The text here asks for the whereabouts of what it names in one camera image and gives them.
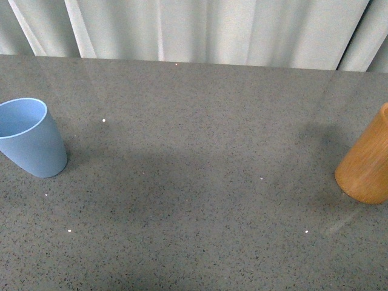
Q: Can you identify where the white pleated curtain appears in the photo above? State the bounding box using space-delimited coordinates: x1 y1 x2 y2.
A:
1 1 387 73

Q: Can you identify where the wooden cylindrical chopstick holder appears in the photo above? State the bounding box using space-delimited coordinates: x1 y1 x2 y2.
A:
335 103 387 204

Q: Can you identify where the blue plastic cup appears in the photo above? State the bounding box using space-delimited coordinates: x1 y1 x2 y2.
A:
1 98 67 178

